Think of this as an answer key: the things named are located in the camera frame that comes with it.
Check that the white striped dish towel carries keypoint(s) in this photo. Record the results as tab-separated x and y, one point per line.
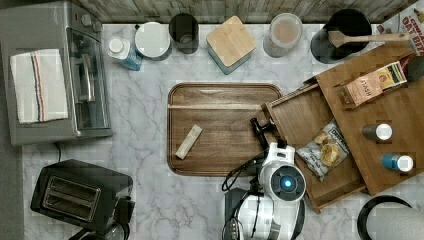
39	86

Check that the black napkin stack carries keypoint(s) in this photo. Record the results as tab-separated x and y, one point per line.
415	69

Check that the teal box with wooden lid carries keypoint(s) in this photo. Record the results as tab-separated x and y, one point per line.
230	44

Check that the wooden tea bag holder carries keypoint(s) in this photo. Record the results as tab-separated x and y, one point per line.
368	87

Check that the black utensil holder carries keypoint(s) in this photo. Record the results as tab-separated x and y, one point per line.
350	22

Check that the blue white water carton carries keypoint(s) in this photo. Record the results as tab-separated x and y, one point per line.
125	53

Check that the wooden spatula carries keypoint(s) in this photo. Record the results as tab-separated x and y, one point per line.
366	38

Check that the white lidded round canister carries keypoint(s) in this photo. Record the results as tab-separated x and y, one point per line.
152	40

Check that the black pepper shaker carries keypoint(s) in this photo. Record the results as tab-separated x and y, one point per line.
379	132

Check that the blue salt shaker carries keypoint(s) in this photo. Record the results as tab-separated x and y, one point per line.
403	163

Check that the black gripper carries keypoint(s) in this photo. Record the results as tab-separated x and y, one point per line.
260	131

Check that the dark wooden tray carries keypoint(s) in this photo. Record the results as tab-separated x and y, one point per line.
223	111

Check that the clear plastic snack jar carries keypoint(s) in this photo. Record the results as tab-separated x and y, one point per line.
284	33

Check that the dark grey cup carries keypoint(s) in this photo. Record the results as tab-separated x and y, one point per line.
184	30

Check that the black toaster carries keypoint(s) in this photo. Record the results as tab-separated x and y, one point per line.
83	194

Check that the bag of chips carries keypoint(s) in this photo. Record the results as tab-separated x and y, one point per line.
325	151

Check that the small wooden block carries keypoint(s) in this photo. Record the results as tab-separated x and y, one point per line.
189	141

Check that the cereal box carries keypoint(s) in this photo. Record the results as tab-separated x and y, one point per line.
410	20

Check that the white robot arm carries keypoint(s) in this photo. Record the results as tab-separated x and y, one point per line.
264	198

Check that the silver toaster oven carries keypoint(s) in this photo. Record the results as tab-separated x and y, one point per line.
76	34

